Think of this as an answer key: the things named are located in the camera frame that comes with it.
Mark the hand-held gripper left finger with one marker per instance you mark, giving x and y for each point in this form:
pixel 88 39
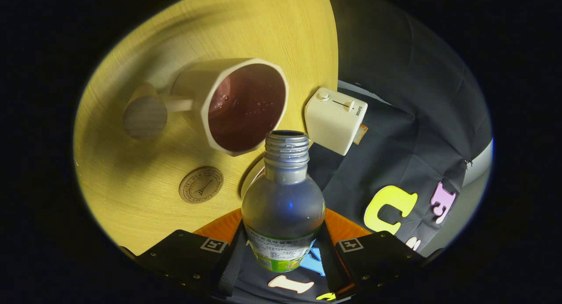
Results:
pixel 189 255

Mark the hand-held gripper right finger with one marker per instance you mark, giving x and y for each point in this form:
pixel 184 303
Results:
pixel 377 255

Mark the round wooden coaster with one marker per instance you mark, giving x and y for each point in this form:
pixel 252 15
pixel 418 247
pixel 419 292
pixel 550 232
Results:
pixel 201 185

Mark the silver bottle with green label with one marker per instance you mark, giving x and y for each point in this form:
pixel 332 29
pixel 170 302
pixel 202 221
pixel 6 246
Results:
pixel 283 207

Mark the white round plate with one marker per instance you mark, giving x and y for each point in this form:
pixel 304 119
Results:
pixel 250 176

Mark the wooden table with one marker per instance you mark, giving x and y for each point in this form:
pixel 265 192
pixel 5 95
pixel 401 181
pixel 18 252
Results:
pixel 131 172

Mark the toasted bread slice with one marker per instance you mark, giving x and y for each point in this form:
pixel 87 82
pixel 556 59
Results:
pixel 361 135

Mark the white toaster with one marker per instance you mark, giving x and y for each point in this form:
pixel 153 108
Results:
pixel 331 121

